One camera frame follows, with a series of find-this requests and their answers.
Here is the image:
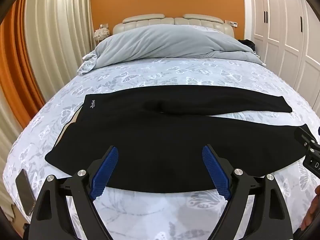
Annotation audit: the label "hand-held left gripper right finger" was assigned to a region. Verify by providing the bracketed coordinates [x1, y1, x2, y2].
[201, 144, 294, 240]

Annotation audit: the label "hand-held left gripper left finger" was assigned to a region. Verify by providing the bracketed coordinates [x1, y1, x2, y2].
[27, 145, 119, 240]

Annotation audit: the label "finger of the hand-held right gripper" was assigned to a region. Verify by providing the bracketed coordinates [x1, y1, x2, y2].
[294, 124, 319, 153]

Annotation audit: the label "black pants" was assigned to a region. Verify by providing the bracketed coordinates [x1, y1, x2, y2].
[44, 85, 309, 193]

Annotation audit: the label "person's right hand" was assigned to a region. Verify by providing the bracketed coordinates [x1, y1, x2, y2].
[301, 184, 320, 232]

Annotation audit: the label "black smartphone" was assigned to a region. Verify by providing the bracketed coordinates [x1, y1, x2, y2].
[15, 169, 36, 216]

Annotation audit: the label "dark cloth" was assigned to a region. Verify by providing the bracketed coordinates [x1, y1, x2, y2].
[237, 39, 257, 53]

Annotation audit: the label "white wardrobe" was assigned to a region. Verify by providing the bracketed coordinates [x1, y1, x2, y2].
[250, 0, 320, 113]

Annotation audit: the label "bed with butterfly sheet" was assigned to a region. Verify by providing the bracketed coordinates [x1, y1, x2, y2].
[2, 25, 320, 240]

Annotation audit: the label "beige curtain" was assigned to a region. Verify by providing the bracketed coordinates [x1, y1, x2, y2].
[0, 80, 34, 160]
[24, 0, 95, 128]

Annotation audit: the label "white fluffy lamp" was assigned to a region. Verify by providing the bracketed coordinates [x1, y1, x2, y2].
[94, 27, 111, 42]

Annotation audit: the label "grey duvet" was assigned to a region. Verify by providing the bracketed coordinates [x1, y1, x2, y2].
[77, 25, 265, 77]

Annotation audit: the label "orange curtain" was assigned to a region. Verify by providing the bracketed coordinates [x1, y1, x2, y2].
[0, 0, 46, 107]

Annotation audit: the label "beige padded headboard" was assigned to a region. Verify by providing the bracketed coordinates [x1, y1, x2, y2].
[112, 14, 235, 39]

